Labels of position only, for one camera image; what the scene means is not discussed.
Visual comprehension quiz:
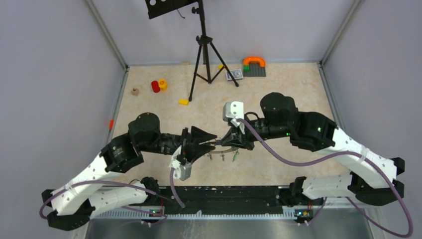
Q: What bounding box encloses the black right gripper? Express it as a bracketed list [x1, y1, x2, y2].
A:
[221, 115, 291, 151]

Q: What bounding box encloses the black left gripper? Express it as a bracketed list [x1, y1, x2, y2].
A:
[140, 126, 218, 164]

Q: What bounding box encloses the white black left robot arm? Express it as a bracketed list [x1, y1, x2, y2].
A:
[42, 113, 216, 231]

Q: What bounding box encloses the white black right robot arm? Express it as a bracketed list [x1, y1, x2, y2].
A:
[221, 93, 405, 206]

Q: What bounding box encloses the yellow lego brick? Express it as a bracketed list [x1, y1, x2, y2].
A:
[178, 99, 189, 106]

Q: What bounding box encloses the blue playing card box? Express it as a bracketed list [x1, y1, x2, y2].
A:
[225, 69, 244, 81]

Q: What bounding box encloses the yellow plastic cylinder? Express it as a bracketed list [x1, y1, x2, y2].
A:
[158, 79, 168, 91]

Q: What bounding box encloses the red plastic cylinder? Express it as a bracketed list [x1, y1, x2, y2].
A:
[151, 81, 161, 93]

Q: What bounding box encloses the grey lego baseplate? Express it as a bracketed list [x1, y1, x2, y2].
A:
[243, 63, 266, 77]

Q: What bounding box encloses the small wooden block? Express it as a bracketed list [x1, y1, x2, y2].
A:
[131, 88, 140, 96]

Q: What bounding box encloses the orange plastic arch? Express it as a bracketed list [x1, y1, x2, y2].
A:
[243, 56, 266, 67]

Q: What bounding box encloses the black tripod stand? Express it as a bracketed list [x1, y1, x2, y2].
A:
[188, 0, 239, 102]

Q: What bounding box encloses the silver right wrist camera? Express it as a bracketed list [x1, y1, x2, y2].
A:
[222, 101, 244, 127]

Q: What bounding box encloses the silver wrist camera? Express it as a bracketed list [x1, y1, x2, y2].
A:
[169, 146, 192, 181]
[222, 101, 244, 127]

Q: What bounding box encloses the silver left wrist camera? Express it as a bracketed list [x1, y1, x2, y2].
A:
[169, 146, 192, 181]

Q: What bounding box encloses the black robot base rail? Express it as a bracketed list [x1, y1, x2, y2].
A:
[136, 175, 325, 221]

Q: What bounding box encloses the black perforated mount plate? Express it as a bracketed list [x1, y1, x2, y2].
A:
[145, 0, 198, 19]

